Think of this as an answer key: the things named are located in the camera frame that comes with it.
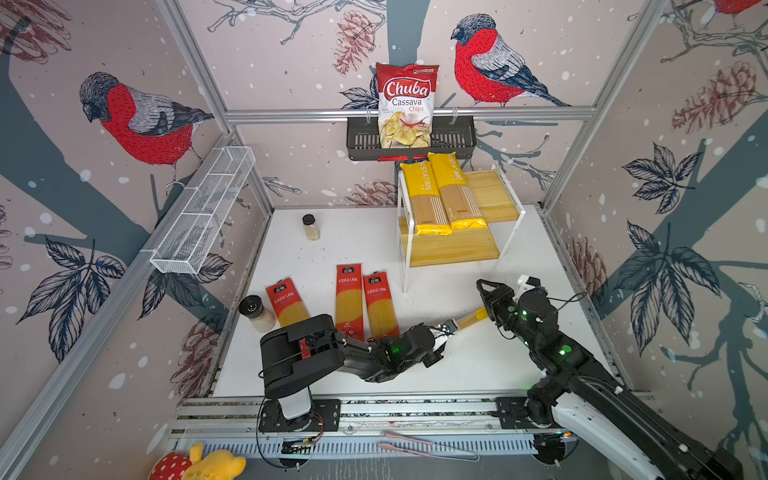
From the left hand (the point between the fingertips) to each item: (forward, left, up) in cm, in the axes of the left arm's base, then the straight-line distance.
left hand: (446, 335), depth 81 cm
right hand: (+8, -6, +13) cm, 16 cm away
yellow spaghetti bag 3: (+4, -9, +4) cm, 11 cm away
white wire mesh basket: (+13, +66, +25) cm, 71 cm away
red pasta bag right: (+10, +19, -4) cm, 21 cm away
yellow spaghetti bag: (+22, +6, +29) cm, 37 cm away
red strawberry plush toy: (-28, +63, 0) cm, 69 cm away
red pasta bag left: (+13, +49, -4) cm, 50 cm away
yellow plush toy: (-28, +54, 0) cm, 60 cm away
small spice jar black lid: (+40, +45, -1) cm, 60 cm away
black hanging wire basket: (+55, -7, +29) cm, 63 cm away
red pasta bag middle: (+8, +28, -5) cm, 30 cm away
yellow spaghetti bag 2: (+23, -3, +29) cm, 37 cm away
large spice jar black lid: (+7, +54, +5) cm, 55 cm away
